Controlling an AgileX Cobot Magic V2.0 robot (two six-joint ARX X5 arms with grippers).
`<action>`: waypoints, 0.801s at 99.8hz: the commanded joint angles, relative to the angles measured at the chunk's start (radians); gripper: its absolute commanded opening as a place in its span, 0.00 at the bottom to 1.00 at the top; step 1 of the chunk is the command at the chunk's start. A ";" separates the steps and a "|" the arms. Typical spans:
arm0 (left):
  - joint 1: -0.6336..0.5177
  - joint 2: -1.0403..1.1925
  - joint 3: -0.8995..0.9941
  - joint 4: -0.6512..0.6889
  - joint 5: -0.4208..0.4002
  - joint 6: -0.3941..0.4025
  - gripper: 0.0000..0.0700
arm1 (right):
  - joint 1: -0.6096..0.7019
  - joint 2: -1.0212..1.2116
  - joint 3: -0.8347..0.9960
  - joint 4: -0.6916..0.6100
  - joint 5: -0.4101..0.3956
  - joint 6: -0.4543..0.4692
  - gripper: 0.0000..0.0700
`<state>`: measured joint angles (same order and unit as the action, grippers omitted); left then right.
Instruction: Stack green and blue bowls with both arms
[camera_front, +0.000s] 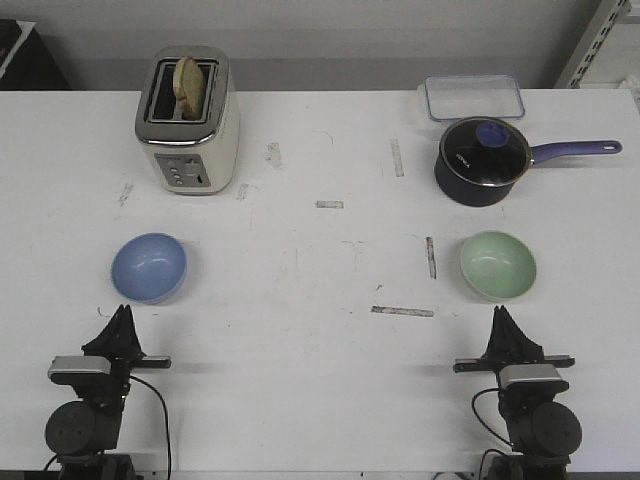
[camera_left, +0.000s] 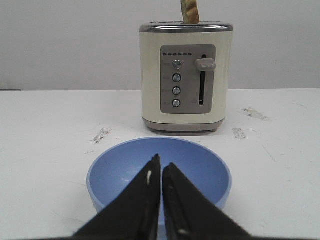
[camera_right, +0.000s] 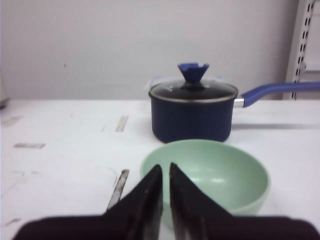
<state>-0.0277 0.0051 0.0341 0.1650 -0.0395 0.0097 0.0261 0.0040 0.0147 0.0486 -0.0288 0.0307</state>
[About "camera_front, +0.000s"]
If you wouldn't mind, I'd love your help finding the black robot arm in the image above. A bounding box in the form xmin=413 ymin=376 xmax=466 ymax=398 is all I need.
xmin=453 ymin=305 xmax=582 ymax=479
xmin=45 ymin=305 xmax=171 ymax=479

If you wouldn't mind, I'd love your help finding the blue bowl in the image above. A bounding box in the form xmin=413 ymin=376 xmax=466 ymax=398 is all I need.
xmin=110 ymin=232 xmax=187 ymax=304

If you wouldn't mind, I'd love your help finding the cream and chrome toaster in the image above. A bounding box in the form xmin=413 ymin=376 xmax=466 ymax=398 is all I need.
xmin=135 ymin=45 xmax=240 ymax=195

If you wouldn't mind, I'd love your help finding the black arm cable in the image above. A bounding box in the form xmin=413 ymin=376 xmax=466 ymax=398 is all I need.
xmin=128 ymin=375 xmax=173 ymax=475
xmin=471 ymin=389 xmax=516 ymax=449

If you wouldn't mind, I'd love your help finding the bread slice in toaster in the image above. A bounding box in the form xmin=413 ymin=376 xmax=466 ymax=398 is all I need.
xmin=172 ymin=57 xmax=206 ymax=121

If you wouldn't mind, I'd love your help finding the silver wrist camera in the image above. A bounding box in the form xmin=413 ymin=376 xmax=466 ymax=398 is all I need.
xmin=497 ymin=363 xmax=569 ymax=393
xmin=47 ymin=356 xmax=111 ymax=385

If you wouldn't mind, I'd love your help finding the white metal shelf upright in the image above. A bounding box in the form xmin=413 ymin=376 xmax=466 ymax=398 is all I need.
xmin=554 ymin=1 xmax=639 ymax=89

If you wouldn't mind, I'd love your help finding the glass pot lid blue knob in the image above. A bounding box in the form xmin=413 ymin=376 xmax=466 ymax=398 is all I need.
xmin=440 ymin=116 xmax=531 ymax=186

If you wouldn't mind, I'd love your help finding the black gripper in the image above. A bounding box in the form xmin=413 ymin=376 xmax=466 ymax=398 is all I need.
xmin=453 ymin=305 xmax=575 ymax=395
xmin=74 ymin=305 xmax=171 ymax=400

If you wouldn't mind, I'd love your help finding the green bowl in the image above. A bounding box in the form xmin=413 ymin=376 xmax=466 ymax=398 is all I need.
xmin=459 ymin=231 xmax=537 ymax=301

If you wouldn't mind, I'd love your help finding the clear plastic food container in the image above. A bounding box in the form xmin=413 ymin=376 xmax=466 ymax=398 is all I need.
xmin=422 ymin=74 xmax=525 ymax=122

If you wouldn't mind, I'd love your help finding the dark blue saucepan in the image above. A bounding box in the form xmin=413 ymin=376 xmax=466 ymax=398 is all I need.
xmin=434 ymin=132 xmax=623 ymax=207

